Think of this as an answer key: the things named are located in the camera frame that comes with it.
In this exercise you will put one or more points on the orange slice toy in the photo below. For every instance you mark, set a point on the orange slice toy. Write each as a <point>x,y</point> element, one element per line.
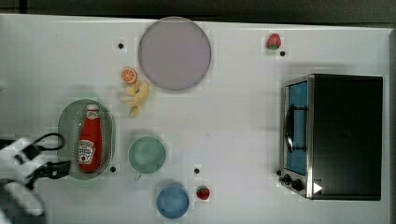
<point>129,76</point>

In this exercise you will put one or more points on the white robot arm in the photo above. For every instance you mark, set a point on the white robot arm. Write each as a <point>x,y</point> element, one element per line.
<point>20,204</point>

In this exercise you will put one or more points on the small red strawberry toy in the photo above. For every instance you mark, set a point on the small red strawberry toy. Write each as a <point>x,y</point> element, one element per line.
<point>203,193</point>

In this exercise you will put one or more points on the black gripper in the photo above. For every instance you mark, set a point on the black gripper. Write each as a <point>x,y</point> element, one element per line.
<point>21,161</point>

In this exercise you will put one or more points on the yellow banana bunch toy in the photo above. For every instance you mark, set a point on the yellow banana bunch toy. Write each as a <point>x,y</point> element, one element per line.
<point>135,97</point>

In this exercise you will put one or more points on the silver toaster oven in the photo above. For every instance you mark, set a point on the silver toaster oven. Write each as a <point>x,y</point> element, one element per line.
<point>332,137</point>

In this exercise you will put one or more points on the green cup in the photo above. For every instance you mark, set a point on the green cup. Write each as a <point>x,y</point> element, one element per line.
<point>146,155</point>

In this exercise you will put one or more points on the pink peach toy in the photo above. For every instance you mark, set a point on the pink peach toy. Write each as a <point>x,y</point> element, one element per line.
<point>274,42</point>

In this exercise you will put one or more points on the purple round plate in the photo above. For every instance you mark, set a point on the purple round plate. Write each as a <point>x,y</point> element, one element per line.
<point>174,53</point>

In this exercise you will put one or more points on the red ketchup bottle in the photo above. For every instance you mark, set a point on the red ketchup bottle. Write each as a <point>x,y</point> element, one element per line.
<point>90,146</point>

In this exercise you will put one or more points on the blue cup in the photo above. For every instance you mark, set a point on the blue cup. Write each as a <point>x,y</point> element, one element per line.
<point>173,202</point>

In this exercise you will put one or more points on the green oval strainer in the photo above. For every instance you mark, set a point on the green oval strainer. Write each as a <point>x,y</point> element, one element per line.
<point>70,125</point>

